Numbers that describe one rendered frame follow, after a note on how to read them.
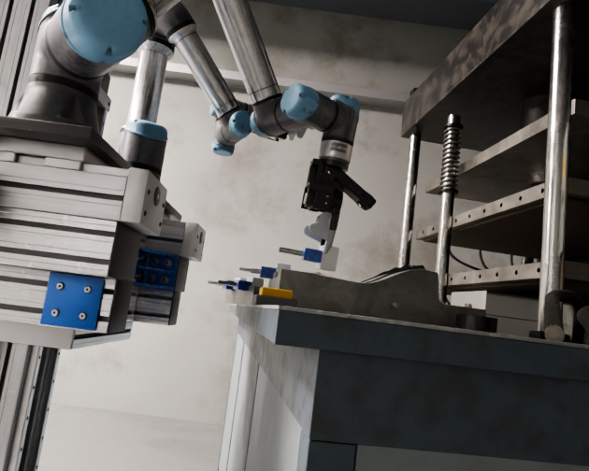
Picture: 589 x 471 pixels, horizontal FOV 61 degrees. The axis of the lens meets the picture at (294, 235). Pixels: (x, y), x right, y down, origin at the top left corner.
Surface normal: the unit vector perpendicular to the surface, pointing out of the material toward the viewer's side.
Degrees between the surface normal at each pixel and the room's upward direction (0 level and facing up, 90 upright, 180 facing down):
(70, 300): 90
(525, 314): 90
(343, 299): 90
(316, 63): 90
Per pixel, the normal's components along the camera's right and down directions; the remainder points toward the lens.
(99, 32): 0.58, 0.05
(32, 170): 0.03, -0.15
